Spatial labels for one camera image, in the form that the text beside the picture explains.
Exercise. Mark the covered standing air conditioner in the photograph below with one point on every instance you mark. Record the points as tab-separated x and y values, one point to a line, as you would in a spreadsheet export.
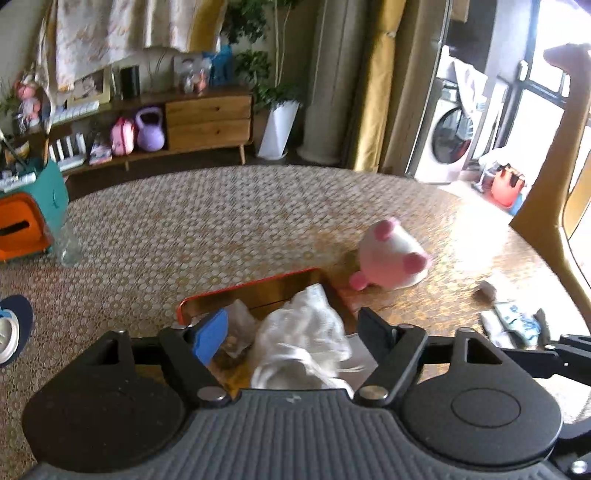
328	83

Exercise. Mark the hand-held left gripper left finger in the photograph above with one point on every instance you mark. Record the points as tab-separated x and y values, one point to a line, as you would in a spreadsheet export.
211	336

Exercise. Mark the wooden photo frame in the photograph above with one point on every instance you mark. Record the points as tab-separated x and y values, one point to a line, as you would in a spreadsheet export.
90	87

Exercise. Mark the white plastic bag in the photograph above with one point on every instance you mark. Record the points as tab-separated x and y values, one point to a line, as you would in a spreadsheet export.
295	332

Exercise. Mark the floral white cover cloth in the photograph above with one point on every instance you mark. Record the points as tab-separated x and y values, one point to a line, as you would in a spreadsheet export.
115	32

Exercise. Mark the lavender cloth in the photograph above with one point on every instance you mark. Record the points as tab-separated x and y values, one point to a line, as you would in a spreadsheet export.
471	85

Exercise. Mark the orange tray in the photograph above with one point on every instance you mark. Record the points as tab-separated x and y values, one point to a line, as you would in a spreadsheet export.
277	288

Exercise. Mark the beige curtain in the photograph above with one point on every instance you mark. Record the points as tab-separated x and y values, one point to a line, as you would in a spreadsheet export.
420	69

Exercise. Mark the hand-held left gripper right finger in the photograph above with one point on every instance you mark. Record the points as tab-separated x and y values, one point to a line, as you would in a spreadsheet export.
376	330

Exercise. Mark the blue toy figure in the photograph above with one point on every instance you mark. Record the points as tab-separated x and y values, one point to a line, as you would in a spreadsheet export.
220	64

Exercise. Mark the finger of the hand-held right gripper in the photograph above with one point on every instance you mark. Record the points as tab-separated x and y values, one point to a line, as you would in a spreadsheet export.
545	362
577	447

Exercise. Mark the clear glass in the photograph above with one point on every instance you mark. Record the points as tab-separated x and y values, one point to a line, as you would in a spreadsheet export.
69	247

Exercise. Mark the teal and orange tissue box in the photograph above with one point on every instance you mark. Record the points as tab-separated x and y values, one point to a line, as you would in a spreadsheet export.
27	217

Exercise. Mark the giraffe shaped tan chair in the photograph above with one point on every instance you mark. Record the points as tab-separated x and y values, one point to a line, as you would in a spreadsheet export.
554	184

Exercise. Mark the small framed picture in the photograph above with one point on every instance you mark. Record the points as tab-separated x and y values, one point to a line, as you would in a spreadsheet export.
191	74

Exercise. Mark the pink and white plush toy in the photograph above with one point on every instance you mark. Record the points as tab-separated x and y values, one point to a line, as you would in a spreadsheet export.
392	259

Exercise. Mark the purple kettlebell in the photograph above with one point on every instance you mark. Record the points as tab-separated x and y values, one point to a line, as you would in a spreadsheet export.
151	134

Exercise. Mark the red basket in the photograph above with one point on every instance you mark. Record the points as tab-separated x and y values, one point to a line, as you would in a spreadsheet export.
507	187

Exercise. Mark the yellow cover cloth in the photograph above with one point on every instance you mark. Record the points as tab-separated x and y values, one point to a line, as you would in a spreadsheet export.
207	23

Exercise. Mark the white planter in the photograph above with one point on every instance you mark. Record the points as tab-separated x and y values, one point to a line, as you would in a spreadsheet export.
278	131

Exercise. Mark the pink toy backpack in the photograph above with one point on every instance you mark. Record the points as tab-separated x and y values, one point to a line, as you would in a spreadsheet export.
123	138

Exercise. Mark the navy blue round object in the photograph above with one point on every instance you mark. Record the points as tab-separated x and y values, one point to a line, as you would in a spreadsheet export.
21	318

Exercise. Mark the wooden media cabinet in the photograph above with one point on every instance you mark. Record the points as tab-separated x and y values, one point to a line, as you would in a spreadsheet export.
207	120

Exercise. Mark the yellow curtain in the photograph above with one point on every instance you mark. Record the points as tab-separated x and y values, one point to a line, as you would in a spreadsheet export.
378	92

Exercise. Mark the clear plastic bag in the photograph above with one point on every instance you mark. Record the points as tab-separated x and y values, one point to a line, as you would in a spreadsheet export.
240	323

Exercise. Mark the white washing machine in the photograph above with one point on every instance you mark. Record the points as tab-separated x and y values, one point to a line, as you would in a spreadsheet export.
448	138

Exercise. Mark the white shell shaped ornament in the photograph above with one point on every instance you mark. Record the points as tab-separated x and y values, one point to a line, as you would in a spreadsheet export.
154	62

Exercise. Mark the white keyboard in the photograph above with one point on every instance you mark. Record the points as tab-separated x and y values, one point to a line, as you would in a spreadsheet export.
74	112

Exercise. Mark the green potted tree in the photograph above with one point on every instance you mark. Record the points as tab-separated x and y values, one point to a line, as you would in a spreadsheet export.
249	64

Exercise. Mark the white wet wipe packets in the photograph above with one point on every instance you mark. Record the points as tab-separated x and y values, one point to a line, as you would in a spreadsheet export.
512	321

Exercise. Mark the black speaker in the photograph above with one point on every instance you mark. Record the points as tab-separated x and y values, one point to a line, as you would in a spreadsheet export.
129	82

